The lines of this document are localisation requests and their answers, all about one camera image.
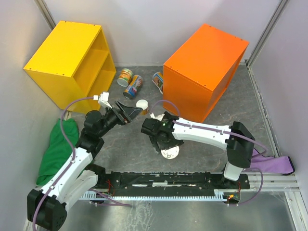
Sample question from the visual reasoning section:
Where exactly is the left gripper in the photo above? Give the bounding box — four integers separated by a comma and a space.
97, 100, 143, 137

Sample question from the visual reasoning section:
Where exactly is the blue can pull tab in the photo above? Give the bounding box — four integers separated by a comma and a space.
161, 146, 180, 159

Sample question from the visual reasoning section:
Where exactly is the orange shelf cabinet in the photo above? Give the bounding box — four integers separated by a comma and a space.
163, 24, 249, 122

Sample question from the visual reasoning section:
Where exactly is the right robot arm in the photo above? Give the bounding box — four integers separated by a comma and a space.
141, 112, 255, 188

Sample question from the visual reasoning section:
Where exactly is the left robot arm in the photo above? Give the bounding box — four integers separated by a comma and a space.
27, 101, 142, 231

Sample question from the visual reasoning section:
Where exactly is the white lid yellow can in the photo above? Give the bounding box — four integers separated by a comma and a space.
136, 99, 149, 115

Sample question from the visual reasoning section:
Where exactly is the tall blue red can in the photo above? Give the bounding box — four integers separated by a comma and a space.
123, 75, 143, 100

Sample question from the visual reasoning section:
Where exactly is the orange label can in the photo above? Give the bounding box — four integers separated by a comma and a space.
117, 68, 133, 87

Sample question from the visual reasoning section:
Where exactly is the tall orange blue can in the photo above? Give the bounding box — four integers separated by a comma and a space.
152, 72, 163, 94

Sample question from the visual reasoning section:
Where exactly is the yellow shelf cabinet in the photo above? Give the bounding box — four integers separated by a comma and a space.
24, 21, 116, 114

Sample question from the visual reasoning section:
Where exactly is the green cloth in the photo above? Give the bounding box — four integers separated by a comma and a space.
36, 118, 79, 186

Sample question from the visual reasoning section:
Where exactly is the purple cloth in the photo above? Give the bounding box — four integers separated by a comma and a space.
250, 149, 295, 175

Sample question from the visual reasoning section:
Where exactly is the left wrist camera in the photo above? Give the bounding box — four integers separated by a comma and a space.
93, 91, 113, 109

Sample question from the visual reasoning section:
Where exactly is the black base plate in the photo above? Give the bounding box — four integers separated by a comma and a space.
95, 172, 250, 198

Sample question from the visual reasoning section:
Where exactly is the blue cable duct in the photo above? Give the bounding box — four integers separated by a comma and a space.
79, 190, 228, 201

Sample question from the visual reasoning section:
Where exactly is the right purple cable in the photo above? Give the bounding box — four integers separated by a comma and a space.
149, 100, 268, 206

